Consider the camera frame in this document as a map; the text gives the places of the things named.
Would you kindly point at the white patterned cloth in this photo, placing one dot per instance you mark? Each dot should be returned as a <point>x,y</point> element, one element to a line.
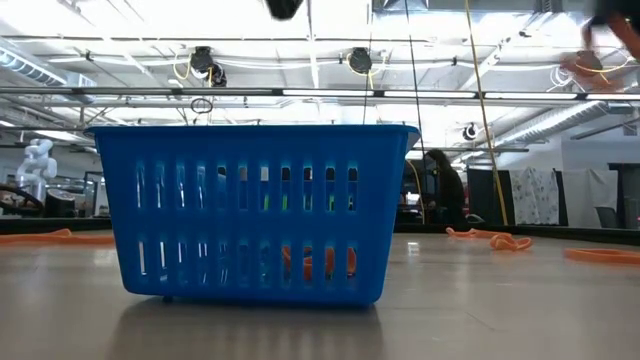
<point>535,195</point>

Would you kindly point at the plain white cloth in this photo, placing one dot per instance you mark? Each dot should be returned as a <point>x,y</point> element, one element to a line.
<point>585,190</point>

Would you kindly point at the person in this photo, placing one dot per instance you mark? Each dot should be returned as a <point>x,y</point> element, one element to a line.
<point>447,190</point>

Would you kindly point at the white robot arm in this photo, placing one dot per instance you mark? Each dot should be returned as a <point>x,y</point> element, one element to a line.
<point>37,165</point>

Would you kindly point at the silver ventilation duct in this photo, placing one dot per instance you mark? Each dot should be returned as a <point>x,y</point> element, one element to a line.
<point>560,120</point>

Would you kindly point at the black cabinet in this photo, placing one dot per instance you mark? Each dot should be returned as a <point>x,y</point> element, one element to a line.
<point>630,195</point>

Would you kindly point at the black partition panel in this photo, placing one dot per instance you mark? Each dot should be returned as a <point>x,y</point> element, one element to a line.
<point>487,200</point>

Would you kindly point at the orange rubber band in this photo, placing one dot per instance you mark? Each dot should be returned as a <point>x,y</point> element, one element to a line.
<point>627,35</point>
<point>30,239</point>
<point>330,260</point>
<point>480,233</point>
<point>600,256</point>
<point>500,243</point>

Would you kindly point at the long grey overhead rail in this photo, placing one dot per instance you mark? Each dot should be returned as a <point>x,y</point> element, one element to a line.
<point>125,91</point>

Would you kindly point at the black box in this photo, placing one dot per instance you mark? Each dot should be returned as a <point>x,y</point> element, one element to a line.
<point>60,202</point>

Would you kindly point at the green plastic basket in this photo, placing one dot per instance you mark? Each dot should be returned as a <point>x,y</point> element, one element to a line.
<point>285,202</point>

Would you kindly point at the blue plastic basket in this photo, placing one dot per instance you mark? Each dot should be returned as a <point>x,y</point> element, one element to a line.
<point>250,145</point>

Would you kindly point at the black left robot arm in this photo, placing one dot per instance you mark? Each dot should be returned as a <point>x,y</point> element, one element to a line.
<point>284,7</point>

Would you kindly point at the grey chair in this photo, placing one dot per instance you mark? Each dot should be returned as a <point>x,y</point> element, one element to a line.
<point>607,217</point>

